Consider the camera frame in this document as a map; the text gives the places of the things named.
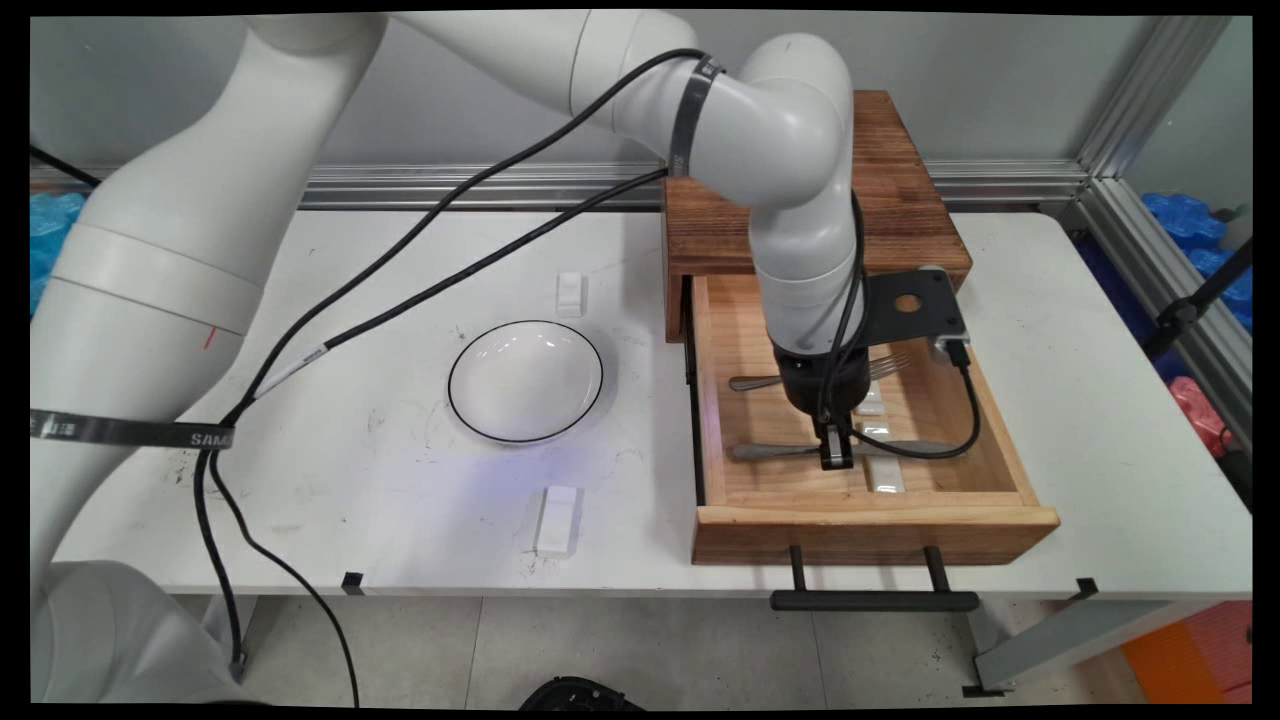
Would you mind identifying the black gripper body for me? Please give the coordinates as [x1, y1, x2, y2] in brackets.
[774, 343, 873, 425]

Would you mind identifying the silver metal knife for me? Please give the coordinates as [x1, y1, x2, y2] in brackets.
[727, 439, 958, 463]

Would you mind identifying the silver metal fork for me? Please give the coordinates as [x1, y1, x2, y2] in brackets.
[729, 352, 912, 393]

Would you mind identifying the light wooden drawer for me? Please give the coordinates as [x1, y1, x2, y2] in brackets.
[683, 272, 1061, 568]

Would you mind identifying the dark brown wooden cabinet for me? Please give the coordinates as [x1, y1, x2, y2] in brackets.
[660, 90, 974, 344]

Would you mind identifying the white plate with black rim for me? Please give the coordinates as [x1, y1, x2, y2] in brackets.
[447, 320, 606, 445]

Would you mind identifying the grey metal table leg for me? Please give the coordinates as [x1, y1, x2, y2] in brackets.
[198, 597, 259, 683]
[962, 598, 1223, 699]

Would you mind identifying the pink plastic bag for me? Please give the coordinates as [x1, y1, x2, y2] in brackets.
[1168, 377, 1237, 460]

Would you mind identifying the black round object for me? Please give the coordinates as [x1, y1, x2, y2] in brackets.
[519, 677, 647, 711]

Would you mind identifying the black stand pole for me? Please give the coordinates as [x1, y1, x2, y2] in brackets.
[1140, 238, 1253, 363]

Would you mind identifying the blue plastic bag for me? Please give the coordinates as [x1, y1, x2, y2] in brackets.
[1075, 193, 1253, 386]
[30, 192, 93, 313]

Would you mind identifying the orange box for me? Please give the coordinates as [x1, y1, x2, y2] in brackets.
[1120, 600, 1253, 706]

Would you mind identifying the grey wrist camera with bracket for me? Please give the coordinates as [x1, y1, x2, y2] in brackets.
[853, 265, 972, 368]

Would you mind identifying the black drawer handle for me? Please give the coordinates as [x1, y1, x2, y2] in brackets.
[770, 545, 982, 613]

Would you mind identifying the black velcro strap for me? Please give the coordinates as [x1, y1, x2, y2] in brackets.
[30, 408, 238, 452]
[667, 55, 726, 179]

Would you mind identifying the aluminium frame side rail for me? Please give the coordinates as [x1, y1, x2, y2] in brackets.
[1060, 178, 1253, 453]

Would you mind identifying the long aluminium frame rail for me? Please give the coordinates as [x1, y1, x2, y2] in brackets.
[30, 160, 1091, 212]

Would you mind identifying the aluminium frame upright post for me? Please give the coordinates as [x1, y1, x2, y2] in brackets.
[1075, 15, 1237, 181]

